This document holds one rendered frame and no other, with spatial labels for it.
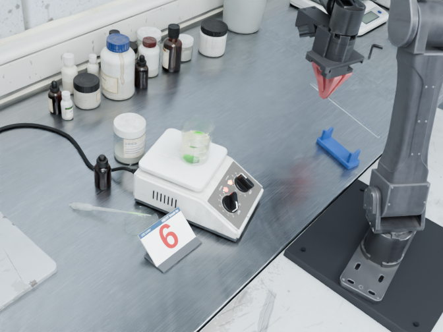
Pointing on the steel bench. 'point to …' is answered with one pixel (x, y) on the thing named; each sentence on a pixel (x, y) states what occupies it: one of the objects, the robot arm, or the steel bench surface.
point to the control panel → (248, 198)
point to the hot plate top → (197, 174)
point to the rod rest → (333, 148)
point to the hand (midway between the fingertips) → (324, 93)
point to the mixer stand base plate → (20, 263)
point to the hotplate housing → (188, 200)
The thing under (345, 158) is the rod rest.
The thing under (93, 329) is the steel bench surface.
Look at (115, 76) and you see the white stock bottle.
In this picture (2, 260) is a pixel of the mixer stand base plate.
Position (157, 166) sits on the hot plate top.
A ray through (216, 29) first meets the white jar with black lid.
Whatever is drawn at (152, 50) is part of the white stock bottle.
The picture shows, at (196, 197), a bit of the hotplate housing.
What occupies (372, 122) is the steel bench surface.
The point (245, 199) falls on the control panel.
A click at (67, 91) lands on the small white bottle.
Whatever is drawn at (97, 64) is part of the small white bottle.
